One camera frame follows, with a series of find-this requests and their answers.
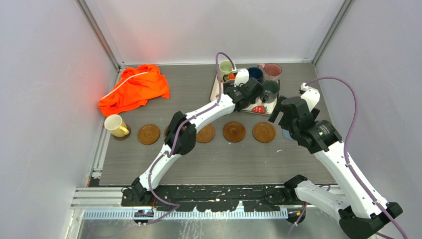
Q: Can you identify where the cream yellow mug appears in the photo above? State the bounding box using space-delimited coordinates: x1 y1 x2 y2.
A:
104 115 130 138

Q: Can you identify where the white strawberry tray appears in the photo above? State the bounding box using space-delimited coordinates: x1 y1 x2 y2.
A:
210 75 279 116

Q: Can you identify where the wooden coaster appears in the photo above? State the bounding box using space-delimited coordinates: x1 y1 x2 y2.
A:
164 126 169 138
252 122 276 143
196 124 215 143
137 124 161 145
223 121 246 143

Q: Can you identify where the light green mug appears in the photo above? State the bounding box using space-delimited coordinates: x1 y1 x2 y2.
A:
217 60 233 82

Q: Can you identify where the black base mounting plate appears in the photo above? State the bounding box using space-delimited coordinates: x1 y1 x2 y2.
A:
121 185 304 212

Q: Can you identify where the dark green mug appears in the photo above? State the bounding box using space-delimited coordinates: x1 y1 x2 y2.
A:
260 80 280 104

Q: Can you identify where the aluminium front rail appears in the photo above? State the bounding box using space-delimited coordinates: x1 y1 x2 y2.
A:
82 208 288 220

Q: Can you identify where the blue coaster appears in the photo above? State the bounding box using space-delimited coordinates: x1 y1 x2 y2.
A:
282 129 294 141

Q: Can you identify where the pink speckled mug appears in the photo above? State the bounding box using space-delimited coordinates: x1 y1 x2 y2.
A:
257 63 282 83

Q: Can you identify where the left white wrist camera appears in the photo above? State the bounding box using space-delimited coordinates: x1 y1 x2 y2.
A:
233 68 249 87

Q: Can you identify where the orange cloth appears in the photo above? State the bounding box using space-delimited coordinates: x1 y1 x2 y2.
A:
98 64 170 117

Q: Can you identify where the dark blue mug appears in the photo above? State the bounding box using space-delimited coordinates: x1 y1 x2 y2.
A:
247 67 263 83

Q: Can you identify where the orange mug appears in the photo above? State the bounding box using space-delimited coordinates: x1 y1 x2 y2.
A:
228 72 236 80

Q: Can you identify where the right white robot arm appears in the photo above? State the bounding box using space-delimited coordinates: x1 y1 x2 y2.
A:
269 97 403 239

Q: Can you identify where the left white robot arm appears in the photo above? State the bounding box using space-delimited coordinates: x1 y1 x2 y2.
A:
131 79 263 206

